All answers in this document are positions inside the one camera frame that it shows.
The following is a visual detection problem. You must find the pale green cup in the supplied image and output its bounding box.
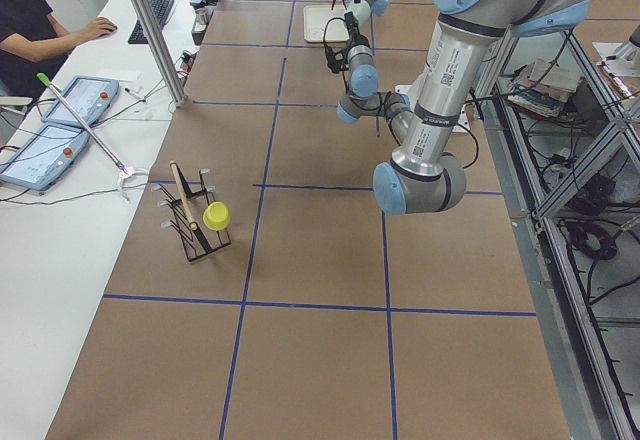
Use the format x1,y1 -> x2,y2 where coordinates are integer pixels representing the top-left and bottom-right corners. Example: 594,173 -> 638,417
346,0 -> 371,28

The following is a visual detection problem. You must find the white bear tray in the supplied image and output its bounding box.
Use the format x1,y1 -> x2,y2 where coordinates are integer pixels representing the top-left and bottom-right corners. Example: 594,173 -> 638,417
303,5 -> 349,44

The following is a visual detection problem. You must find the yellow cup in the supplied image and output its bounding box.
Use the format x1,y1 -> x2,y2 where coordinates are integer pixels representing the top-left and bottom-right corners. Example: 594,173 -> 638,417
202,201 -> 231,232

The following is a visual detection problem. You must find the steel cylinder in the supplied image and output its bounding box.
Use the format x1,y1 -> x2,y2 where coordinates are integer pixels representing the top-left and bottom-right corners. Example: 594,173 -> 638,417
193,8 -> 207,32

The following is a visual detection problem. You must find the black keyboard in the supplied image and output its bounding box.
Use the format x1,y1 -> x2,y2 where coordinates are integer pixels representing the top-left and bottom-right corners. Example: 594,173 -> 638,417
127,0 -> 176,45

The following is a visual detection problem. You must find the magazine stack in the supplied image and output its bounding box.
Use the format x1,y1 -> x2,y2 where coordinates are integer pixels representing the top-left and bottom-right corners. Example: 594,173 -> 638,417
506,59 -> 581,118

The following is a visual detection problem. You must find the black marker pen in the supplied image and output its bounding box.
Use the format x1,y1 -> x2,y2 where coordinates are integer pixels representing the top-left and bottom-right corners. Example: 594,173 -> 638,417
124,87 -> 146,103

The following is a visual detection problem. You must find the metal rod with green tip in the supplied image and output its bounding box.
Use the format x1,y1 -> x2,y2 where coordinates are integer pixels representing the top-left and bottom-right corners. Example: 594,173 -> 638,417
36,73 -> 149,202

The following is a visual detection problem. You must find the upper teach pendant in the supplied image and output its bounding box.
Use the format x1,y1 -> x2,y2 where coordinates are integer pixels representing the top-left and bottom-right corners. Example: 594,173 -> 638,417
42,75 -> 119,127

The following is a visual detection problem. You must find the teach pendant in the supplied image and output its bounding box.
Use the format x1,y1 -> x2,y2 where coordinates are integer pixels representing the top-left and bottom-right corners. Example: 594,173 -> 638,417
1,123 -> 89,191
42,75 -> 119,127

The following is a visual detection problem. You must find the seated person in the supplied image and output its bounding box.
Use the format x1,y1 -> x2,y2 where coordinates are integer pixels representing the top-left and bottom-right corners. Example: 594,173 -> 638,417
1,0 -> 117,100

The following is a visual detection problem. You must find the lower teach pendant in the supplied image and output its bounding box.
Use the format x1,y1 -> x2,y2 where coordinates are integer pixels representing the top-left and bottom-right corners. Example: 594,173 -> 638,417
1,123 -> 89,191

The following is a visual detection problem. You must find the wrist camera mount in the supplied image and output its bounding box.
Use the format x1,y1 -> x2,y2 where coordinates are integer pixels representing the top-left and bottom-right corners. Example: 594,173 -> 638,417
323,44 -> 349,74

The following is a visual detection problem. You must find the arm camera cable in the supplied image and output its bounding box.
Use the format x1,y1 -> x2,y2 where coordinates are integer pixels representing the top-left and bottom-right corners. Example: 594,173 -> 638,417
322,15 -> 351,56

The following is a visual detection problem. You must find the aluminium frame post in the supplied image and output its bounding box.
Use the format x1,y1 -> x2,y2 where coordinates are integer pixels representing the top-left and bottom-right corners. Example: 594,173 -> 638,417
130,0 -> 187,108

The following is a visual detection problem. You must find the black wire cup rack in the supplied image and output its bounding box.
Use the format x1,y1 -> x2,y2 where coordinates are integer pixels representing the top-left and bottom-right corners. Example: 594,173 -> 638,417
151,160 -> 232,263

